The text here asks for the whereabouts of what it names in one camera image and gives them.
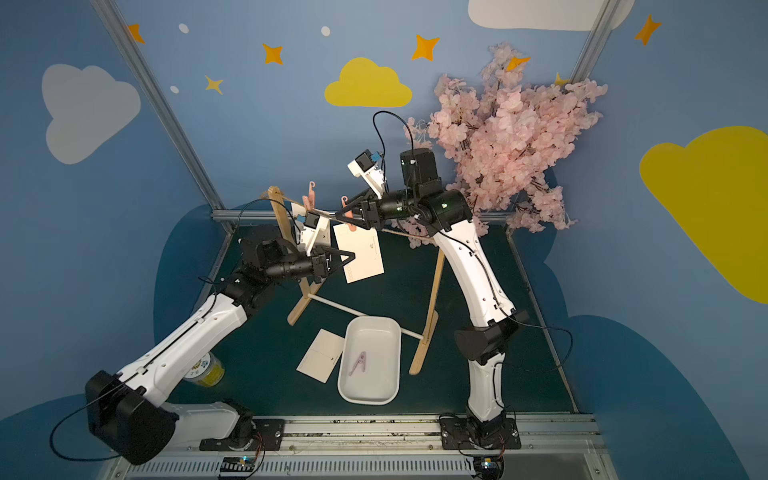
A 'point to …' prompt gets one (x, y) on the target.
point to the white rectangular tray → (370, 364)
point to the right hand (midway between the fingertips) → (346, 210)
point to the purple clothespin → (361, 359)
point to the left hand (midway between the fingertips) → (355, 252)
